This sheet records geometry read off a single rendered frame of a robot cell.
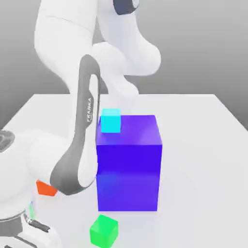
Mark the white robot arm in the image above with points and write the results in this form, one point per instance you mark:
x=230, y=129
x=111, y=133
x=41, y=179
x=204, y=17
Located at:
x=58, y=48

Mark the small cyan cube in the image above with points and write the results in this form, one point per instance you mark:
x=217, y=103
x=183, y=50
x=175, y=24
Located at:
x=110, y=122

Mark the small green cube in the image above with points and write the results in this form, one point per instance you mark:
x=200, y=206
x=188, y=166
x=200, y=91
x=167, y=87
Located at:
x=103, y=232

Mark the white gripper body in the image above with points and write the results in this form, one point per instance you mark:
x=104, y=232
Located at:
x=41, y=241

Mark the small red cube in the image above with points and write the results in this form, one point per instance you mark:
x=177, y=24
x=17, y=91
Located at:
x=45, y=189

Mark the large blue box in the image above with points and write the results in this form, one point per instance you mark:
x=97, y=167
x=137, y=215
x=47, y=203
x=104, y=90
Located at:
x=128, y=170

